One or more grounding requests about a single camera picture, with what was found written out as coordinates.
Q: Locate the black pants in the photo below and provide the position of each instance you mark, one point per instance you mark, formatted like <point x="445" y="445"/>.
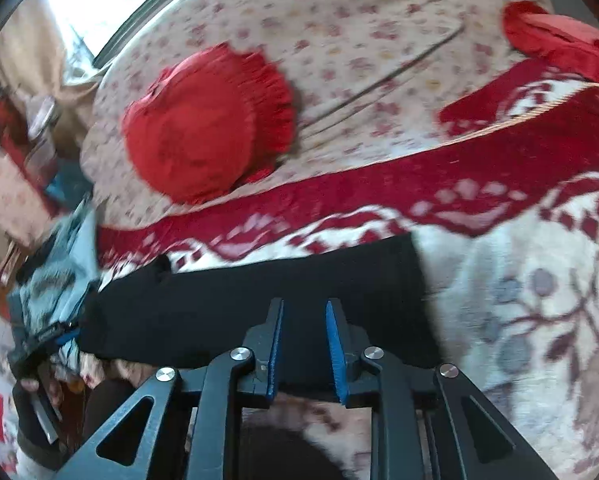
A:
<point x="219" y="305"/>

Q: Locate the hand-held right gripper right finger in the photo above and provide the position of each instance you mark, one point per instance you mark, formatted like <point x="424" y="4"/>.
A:
<point x="335" y="355"/>

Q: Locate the person's left hand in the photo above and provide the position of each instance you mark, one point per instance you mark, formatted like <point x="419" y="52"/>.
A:
<point x="54" y="385"/>

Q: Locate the floral bed sheet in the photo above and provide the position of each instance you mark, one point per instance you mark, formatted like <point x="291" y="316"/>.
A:
<point x="359" y="45"/>

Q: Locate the beige curtain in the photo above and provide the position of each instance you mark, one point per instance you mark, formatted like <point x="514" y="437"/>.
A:
<point x="24" y="55"/>

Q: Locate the window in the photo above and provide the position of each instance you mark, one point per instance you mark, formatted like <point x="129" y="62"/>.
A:
<point x="94" y="5"/>

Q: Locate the red and white patterned blanket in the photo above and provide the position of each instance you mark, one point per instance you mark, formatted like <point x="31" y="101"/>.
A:
<point x="504" y="170"/>

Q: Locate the dark cloth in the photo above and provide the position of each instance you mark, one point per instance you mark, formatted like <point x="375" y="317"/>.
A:
<point x="289" y="455"/>

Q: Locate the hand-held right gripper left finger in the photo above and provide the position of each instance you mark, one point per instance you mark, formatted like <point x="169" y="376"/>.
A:
<point x="277" y="355"/>

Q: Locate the round red frilled cushion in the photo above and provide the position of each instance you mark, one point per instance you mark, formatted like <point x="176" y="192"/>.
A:
<point x="199" y="130"/>

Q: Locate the red cloth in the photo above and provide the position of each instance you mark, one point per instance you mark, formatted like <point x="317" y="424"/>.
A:
<point x="16" y="135"/>

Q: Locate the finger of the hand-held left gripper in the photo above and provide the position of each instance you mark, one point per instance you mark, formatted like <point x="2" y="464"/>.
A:
<point x="65" y="335"/>

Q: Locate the teal cloth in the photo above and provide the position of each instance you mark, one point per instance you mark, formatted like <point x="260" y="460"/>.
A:
<point x="69" y="185"/>

